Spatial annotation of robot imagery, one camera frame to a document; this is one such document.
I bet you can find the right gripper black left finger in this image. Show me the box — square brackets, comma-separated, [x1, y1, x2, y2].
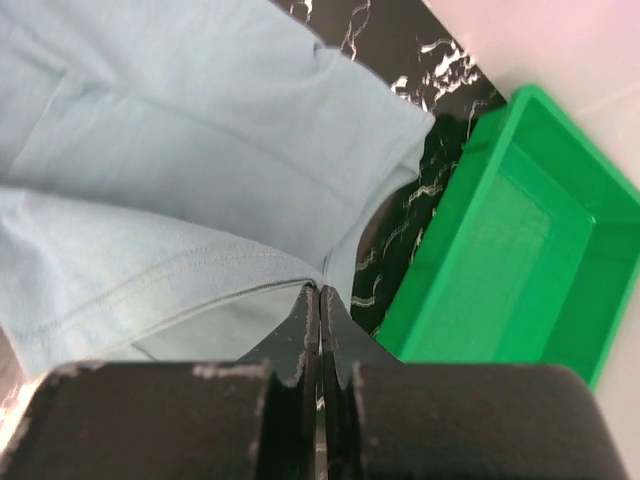
[1, 286, 320, 479]

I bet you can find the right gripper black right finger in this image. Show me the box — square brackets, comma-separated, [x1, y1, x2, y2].
[319, 287, 627, 479]

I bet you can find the grey blue t shirt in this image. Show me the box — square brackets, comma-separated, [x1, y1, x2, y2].
[1, 1, 435, 376]

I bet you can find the green plastic tray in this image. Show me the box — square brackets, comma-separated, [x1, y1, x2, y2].
[376, 85, 639, 386]

